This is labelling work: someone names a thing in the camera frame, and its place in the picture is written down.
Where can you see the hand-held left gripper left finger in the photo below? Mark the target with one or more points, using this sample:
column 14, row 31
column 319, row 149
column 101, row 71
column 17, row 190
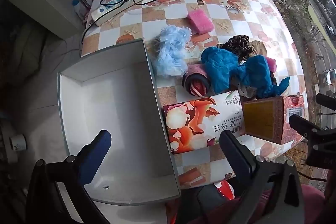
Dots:
column 95, row 158

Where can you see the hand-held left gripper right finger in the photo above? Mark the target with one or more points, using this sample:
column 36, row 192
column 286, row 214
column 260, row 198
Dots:
column 236, row 155

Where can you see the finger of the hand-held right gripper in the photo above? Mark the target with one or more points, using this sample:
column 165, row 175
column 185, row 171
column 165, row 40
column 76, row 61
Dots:
column 302, row 122
column 326, row 101

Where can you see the white cardboard box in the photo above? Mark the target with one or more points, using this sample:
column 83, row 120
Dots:
column 118, row 108

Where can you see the pink sponge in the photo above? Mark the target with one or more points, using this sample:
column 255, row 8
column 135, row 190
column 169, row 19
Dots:
column 271, row 64
column 200, row 22

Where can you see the blue disposable glove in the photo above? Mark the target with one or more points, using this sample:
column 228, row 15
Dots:
column 256, row 71
column 220, row 69

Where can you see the light blue fluffy sock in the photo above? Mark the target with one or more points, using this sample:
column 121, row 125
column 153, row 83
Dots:
column 169, row 53

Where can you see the parked white car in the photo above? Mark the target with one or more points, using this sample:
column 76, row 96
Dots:
column 326, row 77

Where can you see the pink and yellow carton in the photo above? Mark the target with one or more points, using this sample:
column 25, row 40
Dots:
column 262, row 119

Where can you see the dark purple scrunchie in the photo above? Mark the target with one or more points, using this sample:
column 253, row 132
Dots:
column 273, row 81

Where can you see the printed tissue pack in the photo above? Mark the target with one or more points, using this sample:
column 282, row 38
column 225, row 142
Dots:
column 191, row 121

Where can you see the cream polka dot scrunchie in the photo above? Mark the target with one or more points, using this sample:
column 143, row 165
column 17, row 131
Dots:
column 246, row 91

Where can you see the white cup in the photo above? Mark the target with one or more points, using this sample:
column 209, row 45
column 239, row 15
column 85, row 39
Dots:
column 18, row 142

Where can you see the rolled pink striped sock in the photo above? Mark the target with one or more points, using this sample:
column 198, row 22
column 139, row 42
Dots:
column 197, row 85

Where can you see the tan scrunchie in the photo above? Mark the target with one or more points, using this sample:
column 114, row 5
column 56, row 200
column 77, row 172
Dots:
column 260, row 48

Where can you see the leopard print scrunchie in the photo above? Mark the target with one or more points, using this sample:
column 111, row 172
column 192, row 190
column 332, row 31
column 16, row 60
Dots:
column 237, row 44

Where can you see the roadside tree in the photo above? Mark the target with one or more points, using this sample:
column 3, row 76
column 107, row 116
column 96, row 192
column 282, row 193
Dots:
column 288, row 3

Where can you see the checked tablecloth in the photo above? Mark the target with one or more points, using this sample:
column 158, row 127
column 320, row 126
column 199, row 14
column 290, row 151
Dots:
column 236, row 16

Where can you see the white power strip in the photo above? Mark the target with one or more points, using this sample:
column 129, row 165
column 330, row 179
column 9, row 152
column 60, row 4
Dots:
column 105, row 12

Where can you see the white bottle with blue cap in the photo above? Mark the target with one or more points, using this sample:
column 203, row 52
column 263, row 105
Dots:
column 76, row 7

